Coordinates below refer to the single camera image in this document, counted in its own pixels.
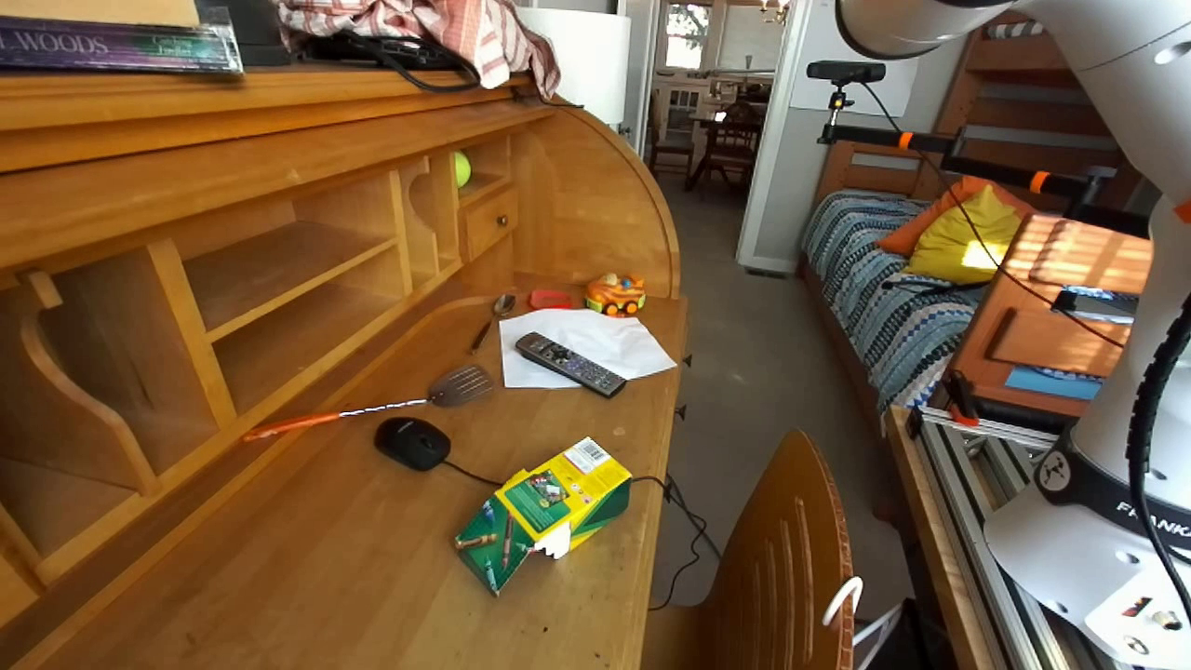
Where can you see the metal spoon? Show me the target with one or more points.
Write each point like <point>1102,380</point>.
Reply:
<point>485,327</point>

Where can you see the white paper sheet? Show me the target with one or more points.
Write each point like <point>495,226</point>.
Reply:
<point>620,340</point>

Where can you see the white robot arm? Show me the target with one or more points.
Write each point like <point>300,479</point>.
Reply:
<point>1118,51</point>

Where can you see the small wooden drawer with knob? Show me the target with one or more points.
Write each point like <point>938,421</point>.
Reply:
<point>491,226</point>

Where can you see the brown wooden side table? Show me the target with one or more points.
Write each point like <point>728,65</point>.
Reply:
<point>1055,310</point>

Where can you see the brown wooden bookshelf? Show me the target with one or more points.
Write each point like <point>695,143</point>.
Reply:
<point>1029,88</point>

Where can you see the grey remote control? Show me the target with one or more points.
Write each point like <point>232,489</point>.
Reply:
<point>568,364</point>

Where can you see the wooden roll-top desk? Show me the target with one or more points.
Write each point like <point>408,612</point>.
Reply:
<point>311,545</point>

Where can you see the book lying flat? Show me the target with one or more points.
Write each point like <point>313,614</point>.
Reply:
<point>124,51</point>

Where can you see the orange toy car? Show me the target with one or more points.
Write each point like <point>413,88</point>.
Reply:
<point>614,297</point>

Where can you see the black camera on stand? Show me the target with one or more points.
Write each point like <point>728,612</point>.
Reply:
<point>846,72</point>

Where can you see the green tennis ball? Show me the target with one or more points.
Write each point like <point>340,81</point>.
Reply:
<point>463,168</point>

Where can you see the wooden chair back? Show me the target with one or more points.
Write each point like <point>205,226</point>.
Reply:
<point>767,572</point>

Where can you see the red striped cloth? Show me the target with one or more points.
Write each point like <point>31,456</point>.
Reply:
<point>485,33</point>

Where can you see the orange pillow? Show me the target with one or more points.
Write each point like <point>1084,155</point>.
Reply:
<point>923,217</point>

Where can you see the striped bed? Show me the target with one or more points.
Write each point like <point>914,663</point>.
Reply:
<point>868,298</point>

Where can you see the yellow green cardboard box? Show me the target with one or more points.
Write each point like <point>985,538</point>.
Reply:
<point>546,507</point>

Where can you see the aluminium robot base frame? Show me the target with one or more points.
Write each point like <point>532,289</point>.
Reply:
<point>979,524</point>

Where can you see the yellow pillow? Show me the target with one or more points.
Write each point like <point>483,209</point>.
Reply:
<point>970,235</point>

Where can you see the black computer mouse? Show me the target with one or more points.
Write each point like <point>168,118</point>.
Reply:
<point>409,444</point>

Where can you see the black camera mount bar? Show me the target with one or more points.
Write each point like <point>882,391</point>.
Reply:
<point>993,168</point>

